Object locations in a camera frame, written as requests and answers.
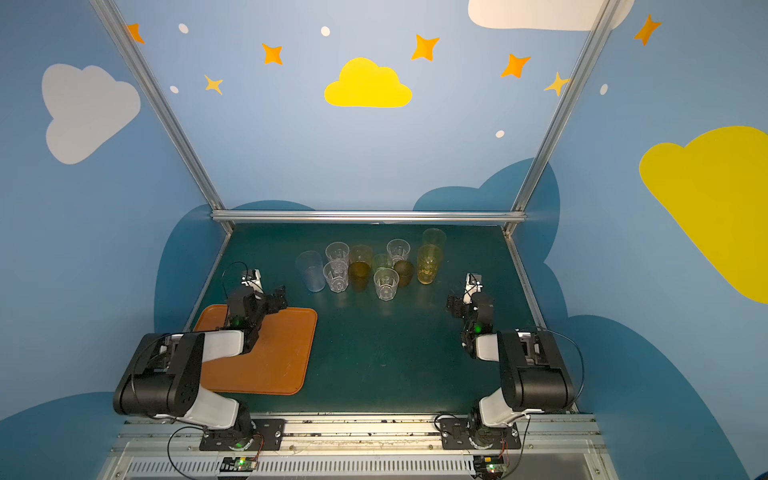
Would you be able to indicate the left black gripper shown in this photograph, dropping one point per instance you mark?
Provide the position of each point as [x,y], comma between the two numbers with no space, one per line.
[270,300]

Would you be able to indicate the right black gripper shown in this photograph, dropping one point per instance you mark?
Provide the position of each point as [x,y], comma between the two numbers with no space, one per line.
[458,303]

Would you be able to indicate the orange plastic tray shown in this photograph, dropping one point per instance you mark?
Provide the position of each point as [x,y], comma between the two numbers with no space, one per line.
[277,364]

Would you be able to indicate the clear faceted glass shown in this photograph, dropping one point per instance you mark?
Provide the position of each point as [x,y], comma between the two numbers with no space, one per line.
[386,281]
[337,251]
[336,275]
[398,250]

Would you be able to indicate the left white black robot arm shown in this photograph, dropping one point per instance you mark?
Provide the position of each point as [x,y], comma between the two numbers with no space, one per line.
[163,377]

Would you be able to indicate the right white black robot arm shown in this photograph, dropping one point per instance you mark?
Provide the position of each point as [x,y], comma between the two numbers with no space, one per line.
[533,374]

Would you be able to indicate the yellow ribbed glass front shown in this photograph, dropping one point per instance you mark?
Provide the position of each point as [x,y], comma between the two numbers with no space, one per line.
[429,260]

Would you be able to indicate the frosted blue tall cup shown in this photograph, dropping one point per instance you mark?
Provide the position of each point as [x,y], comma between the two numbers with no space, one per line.
[310,267]

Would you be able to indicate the dark amber textured cup right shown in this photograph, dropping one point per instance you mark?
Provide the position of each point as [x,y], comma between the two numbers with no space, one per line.
[405,270]

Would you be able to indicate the dark amber textured cup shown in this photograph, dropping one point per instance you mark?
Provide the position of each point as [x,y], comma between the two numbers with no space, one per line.
[359,274]
[405,270]

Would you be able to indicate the yellow-green glass back right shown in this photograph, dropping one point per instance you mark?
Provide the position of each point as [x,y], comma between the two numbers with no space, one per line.
[434,236]

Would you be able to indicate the green clear cup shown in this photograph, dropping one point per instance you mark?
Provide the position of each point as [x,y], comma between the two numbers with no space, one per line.
[381,261]

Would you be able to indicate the dark amber textured cup left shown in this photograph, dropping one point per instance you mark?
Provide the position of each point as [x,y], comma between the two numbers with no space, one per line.
[359,274]

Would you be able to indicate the tall amber clear cup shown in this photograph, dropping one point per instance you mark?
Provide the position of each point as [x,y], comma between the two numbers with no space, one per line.
[361,253]

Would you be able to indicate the right controller board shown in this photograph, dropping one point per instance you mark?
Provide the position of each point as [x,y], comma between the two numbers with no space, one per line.
[488,467]

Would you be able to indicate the controller board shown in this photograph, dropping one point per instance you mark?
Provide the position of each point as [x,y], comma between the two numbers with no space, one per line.
[239,465]
[488,467]

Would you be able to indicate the left controller board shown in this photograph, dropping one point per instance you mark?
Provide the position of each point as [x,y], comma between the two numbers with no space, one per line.
[239,465]

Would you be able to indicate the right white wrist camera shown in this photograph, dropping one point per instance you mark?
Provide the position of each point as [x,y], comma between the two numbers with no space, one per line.
[473,284]

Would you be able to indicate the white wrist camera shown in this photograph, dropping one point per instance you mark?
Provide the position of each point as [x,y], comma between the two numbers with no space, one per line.
[473,284]
[252,278]

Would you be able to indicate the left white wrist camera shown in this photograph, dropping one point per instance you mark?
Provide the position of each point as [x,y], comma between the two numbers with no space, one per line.
[252,278]

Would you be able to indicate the aluminium frame back bar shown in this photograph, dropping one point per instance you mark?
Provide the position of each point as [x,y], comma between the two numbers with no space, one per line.
[366,217]

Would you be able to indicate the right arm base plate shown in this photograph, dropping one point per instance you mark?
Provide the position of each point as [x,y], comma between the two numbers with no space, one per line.
[459,434]

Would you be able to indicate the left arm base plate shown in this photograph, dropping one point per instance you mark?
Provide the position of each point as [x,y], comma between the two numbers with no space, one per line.
[264,434]

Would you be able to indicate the aluminium mounting rail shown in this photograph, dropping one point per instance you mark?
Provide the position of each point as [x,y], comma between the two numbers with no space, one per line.
[363,446]

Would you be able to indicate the aluminium frame left post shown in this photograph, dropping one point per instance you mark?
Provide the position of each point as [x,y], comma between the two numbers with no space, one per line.
[113,22]

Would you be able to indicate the aluminium frame post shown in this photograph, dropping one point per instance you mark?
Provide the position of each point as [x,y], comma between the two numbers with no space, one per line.
[113,22]
[580,74]

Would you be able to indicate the aluminium frame right post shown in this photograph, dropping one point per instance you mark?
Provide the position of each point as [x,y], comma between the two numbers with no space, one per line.
[580,74]

